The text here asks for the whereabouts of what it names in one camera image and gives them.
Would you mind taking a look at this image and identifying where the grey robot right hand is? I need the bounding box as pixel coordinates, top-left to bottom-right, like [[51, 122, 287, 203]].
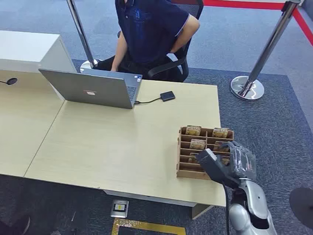
[[219, 141, 258, 181]]

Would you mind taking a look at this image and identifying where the person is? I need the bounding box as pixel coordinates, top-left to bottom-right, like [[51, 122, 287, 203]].
[[94, 0, 201, 83]]

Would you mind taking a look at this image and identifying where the wooden card organizer tray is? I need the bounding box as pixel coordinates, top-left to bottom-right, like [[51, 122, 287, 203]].
[[176, 126, 235, 181]]

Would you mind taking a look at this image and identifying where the grey laptop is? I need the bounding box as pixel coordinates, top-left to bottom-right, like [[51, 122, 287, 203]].
[[38, 68, 143, 110]]

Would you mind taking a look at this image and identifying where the black office chair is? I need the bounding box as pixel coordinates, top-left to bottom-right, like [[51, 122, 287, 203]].
[[117, 0, 204, 83]]

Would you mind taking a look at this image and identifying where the black external drive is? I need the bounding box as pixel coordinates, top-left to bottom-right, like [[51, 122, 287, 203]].
[[160, 91, 176, 102]]

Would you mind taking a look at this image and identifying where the black round disc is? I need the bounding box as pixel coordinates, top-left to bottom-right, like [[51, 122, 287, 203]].
[[289, 187, 313, 230]]

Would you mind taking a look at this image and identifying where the white cabinet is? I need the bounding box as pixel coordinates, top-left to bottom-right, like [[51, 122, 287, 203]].
[[0, 30, 77, 74]]

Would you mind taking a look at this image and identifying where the black round desk grommet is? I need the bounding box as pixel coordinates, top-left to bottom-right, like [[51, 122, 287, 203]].
[[0, 77, 18, 86]]

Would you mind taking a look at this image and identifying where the silver floor socket box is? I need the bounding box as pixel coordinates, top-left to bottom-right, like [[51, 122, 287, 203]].
[[110, 199, 130, 219]]

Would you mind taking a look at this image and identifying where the yellow floor tape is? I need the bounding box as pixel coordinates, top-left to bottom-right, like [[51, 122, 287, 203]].
[[111, 218, 186, 235]]

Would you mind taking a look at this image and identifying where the red barrier belt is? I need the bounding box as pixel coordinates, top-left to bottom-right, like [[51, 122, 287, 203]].
[[292, 7, 313, 47], [171, 0, 286, 10]]

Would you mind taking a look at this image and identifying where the dark shoe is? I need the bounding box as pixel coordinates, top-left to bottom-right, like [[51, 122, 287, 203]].
[[0, 214, 32, 235]]

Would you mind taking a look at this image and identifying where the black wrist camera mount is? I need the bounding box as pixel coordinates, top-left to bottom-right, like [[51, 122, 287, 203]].
[[195, 148, 241, 189]]

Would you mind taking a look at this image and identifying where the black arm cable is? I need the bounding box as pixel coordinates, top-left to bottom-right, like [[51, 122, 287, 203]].
[[222, 182, 231, 235]]

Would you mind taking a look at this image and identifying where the chrome stanchion post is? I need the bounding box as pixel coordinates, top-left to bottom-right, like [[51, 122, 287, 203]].
[[66, 0, 103, 73], [230, 0, 302, 101]]

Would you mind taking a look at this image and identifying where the black drive cable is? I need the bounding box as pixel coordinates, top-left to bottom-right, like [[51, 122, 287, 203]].
[[134, 96, 162, 105]]

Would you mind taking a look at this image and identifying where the white desk frame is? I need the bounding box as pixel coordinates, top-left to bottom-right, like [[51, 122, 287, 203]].
[[103, 189, 215, 220]]

